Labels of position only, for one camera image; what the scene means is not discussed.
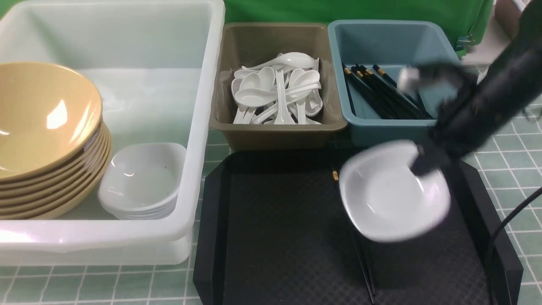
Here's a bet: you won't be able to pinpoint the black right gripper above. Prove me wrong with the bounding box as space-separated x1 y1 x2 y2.
398 64 509 176

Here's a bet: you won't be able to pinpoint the white square sauce dish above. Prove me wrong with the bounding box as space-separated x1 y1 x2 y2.
339 140 451 243

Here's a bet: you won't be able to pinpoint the black chopstick gold band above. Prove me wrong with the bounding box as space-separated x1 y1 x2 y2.
332 170 375 304

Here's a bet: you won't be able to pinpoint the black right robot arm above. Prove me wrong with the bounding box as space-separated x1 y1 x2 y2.
397 0 542 176

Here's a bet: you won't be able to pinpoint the green cloth backdrop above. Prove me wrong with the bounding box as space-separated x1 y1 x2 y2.
224 0 493 58

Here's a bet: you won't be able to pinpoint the bundle of black chopsticks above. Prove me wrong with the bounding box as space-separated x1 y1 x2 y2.
341 63 434 120

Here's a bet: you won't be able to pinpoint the pink plastic bin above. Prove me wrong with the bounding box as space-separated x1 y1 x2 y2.
494 0 526 40

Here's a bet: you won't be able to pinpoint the blue plastic chopstick bin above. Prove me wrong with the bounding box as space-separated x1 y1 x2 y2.
328 19 460 147

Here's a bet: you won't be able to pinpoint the pile of white spoons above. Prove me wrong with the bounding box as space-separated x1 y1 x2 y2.
230 58 324 124

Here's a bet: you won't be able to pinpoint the brown plastic spoon bin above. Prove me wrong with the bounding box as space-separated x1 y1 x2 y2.
209 22 347 151

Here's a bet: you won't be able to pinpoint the black serving tray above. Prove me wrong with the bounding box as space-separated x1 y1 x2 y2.
193 148 523 305

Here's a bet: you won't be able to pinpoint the large white plastic bin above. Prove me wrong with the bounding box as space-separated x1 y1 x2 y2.
1 0 225 266

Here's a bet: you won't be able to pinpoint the stacked white sauce dishes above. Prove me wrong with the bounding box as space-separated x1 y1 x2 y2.
97 142 186 220

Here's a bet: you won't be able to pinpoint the black cable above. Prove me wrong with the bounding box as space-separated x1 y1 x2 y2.
485 186 542 305

